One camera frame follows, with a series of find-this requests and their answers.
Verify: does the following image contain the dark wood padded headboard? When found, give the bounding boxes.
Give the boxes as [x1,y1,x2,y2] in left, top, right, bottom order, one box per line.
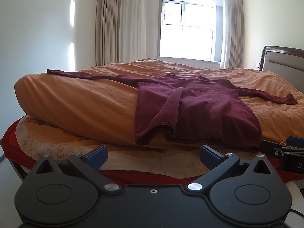
[259,45,303,71]

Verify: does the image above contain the beige left curtain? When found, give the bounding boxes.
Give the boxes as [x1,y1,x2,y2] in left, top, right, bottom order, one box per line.
[95,0,160,65]

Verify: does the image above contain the window with white frame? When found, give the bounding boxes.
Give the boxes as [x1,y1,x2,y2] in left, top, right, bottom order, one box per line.
[158,0,223,63]

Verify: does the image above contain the orange duvet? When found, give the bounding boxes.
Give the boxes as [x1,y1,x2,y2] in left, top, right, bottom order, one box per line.
[14,59,303,146]

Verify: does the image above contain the beige right curtain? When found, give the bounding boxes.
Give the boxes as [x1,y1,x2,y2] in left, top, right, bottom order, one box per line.
[221,0,244,69]

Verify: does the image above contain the maroon long-sleeve shirt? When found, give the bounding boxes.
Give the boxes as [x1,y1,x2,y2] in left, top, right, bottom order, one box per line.
[47,70,297,147]

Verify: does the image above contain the beige curtain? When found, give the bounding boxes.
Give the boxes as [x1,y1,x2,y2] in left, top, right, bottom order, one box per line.
[221,0,244,69]
[95,0,160,65]

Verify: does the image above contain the red mattress edge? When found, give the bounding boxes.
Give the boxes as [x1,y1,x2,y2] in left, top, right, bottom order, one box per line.
[0,119,293,188]

